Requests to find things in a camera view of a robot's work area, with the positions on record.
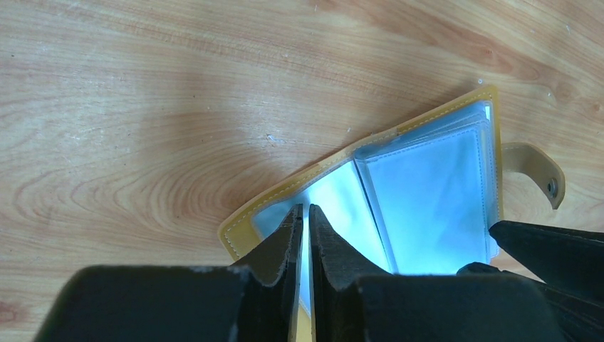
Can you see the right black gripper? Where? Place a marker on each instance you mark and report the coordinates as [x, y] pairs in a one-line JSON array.
[[567, 259]]

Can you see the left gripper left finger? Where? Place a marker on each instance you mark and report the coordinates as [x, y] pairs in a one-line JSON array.
[[254, 299]]

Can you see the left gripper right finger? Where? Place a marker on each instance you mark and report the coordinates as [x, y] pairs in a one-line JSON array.
[[355, 300]]

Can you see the yellow leather card holder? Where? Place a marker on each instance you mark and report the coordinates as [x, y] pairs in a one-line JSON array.
[[417, 199]]

